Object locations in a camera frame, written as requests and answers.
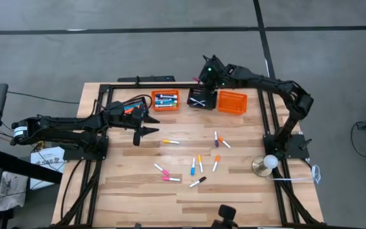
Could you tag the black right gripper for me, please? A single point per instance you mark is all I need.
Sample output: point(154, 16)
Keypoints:
point(213, 71)

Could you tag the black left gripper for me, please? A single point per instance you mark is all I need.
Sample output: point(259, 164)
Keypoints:
point(129, 119)

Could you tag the thin red marker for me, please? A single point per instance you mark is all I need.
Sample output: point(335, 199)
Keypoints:
point(196, 79)

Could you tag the thin dark blue marker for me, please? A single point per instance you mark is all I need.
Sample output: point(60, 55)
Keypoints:
point(203, 100)

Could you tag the thick orange marker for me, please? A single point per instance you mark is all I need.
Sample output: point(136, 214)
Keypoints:
point(129, 110)

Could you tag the thick sky blue marker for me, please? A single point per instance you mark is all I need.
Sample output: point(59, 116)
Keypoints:
point(128, 107)

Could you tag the light green Expo marker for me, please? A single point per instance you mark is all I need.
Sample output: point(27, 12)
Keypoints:
point(167, 105)

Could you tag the teal Expo marker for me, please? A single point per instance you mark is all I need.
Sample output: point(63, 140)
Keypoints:
point(167, 102)

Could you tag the dark blue Expo marker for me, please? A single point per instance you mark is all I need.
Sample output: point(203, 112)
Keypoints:
point(165, 96)

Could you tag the small pink-capped white marker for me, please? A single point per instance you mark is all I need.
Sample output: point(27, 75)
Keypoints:
point(171, 179)
point(161, 169)

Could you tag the small purple marker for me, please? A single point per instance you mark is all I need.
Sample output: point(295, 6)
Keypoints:
point(216, 139)

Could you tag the small orange-capped white marker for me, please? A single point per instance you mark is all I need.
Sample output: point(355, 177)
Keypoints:
point(224, 142)

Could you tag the small light blue marker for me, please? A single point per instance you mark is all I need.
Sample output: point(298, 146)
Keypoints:
point(192, 167)

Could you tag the thin orange marker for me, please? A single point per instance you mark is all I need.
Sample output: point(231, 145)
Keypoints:
point(215, 163)

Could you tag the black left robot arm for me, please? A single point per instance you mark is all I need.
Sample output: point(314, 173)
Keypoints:
point(59, 130)

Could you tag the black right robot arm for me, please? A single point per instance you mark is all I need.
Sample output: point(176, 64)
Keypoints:
point(265, 82)

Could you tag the black plastic basket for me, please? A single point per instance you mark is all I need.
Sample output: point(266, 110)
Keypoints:
point(213, 105)
point(135, 101)

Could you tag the orange plastic basket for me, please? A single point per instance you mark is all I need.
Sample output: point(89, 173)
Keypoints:
point(232, 101)
point(153, 108)

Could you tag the black table clamp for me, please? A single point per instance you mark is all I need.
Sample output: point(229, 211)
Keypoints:
point(137, 81)

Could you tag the black power strip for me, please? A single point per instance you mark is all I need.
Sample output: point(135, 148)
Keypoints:
point(157, 78)

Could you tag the small black-capped white marker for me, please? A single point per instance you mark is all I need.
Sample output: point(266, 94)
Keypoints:
point(198, 182)

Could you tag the light bulb on metal base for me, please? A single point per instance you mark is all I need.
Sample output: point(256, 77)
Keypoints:
point(270, 161)

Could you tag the black boxy device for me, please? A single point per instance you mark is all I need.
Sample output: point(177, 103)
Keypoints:
point(227, 214)

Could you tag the white cloth bag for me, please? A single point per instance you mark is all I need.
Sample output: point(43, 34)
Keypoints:
point(11, 191)

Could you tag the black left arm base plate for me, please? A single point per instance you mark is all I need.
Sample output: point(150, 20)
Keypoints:
point(75, 155)

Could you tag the small black edge bracket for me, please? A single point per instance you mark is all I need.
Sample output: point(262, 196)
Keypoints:
point(137, 226)

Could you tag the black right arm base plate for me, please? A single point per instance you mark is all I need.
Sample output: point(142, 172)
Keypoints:
point(297, 148)

